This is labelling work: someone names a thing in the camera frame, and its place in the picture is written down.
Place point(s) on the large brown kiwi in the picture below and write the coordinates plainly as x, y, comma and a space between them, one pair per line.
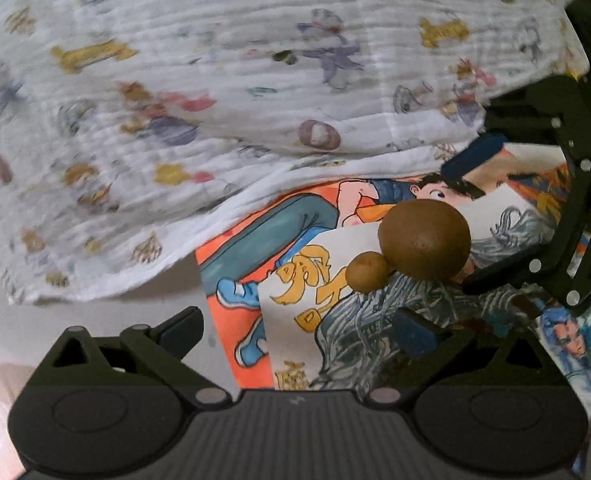
426, 240

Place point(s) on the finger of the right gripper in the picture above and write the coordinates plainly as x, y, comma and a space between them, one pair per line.
514, 271
480, 150

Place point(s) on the anime colouring poster mat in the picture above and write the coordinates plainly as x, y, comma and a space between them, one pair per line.
287, 319

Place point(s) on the cartoon print white cloth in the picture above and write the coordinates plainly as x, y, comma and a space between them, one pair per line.
133, 131

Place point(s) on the small brown kiwi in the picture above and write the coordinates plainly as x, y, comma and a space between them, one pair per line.
367, 272

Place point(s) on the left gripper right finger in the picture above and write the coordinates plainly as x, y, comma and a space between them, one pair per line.
431, 350

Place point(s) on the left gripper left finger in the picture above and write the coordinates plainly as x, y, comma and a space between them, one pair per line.
158, 352

